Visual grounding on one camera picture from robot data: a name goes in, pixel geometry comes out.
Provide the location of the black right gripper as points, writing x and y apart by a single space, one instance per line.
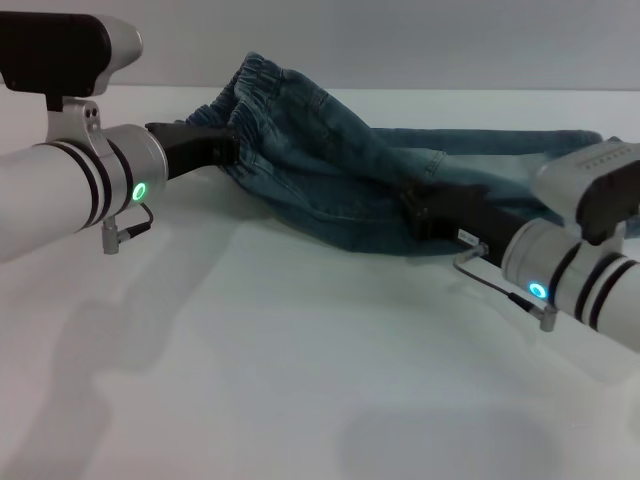
475 220

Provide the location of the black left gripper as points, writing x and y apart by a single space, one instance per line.
187 147

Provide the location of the blue denim shorts with print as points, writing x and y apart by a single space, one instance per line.
325 170

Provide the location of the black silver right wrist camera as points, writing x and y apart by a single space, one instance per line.
590 185

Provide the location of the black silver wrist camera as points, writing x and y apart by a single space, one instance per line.
590 185
55 50

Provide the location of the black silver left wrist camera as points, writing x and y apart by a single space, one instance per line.
55 50

